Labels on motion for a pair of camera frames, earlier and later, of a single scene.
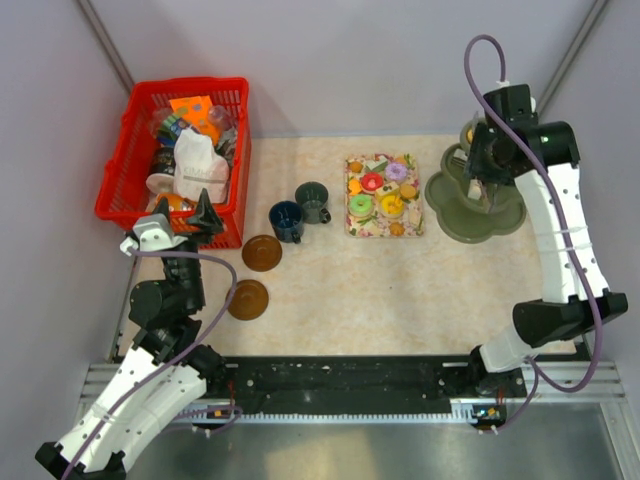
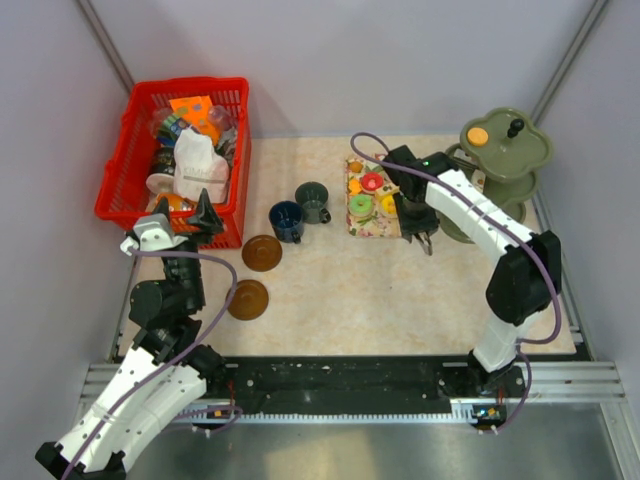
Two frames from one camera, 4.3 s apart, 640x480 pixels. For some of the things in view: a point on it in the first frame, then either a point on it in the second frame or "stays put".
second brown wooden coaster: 262,253 stays put
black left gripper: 207,218 stays put
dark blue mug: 287,221 stays put
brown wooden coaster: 249,300 stays put
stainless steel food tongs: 489,194 -> 426,244
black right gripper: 476,168 -> 409,227
